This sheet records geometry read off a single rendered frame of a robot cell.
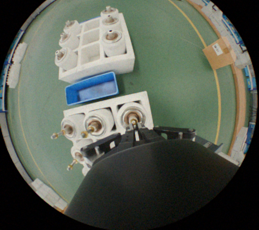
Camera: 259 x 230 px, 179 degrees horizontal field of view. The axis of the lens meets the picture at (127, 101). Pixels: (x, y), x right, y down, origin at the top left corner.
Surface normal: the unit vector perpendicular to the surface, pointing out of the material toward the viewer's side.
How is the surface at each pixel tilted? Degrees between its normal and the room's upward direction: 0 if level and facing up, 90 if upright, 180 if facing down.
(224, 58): 90
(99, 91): 0
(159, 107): 0
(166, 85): 0
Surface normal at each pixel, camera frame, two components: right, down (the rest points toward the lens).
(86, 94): 0.00, 0.00
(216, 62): -0.88, 0.47
